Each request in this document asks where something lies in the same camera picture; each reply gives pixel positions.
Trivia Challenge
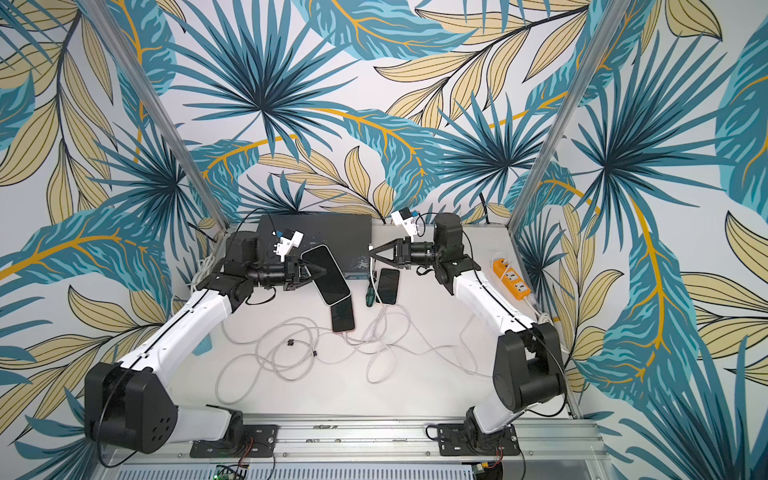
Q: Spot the white-edged black phone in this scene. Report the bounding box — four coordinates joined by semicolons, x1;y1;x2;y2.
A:
377;268;400;305

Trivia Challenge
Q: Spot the pink-edged black phone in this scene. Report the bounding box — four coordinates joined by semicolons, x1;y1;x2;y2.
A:
330;297;356;333

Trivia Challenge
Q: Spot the white charging cable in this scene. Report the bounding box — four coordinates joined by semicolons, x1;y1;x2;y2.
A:
341;302;499;385

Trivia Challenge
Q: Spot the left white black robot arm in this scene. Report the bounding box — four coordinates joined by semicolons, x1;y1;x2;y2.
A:
84;232;344;454

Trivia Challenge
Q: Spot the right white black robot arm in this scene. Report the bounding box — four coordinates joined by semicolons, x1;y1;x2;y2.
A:
369;208;567;445

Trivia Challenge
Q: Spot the orange power strip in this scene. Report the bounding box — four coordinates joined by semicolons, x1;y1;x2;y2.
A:
492;258;531;301

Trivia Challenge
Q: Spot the light blue power strip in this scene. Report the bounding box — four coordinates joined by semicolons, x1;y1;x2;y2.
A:
192;335;212;356

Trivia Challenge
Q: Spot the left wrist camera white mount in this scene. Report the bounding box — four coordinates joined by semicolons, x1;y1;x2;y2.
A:
273;230;304;262

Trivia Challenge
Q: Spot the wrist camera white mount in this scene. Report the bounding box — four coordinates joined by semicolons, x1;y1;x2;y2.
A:
273;230;304;262
391;207;419;241

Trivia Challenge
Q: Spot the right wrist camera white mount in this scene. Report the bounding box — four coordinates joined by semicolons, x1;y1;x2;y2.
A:
391;207;419;241

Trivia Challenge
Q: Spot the green handled screwdriver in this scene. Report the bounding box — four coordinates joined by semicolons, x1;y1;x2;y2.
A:
366;282;376;307

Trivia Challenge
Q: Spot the grey network switch box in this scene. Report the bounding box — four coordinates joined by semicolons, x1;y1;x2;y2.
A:
257;212;373;280

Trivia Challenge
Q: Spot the grey looping cable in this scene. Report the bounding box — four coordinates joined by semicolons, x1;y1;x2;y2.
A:
214;314;433;406

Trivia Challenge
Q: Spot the white power strip cord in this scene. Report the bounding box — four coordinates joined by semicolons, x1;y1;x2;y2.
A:
491;251;571;355

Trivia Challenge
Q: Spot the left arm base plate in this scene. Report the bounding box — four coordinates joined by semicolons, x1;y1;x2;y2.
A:
190;424;279;459

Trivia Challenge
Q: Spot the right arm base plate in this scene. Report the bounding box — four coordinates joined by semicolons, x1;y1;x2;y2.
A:
436;423;520;458

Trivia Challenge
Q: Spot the left aluminium corner post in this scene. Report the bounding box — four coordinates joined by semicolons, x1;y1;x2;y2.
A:
79;0;230;231

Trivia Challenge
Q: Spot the aluminium corner post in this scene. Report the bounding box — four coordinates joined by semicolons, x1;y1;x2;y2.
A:
507;1;630;238
79;0;230;231

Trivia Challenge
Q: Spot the aluminium front rail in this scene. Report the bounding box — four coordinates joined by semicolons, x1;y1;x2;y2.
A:
93;415;617;479

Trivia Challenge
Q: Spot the right aluminium corner post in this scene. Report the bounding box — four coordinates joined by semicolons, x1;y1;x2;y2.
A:
507;1;630;238

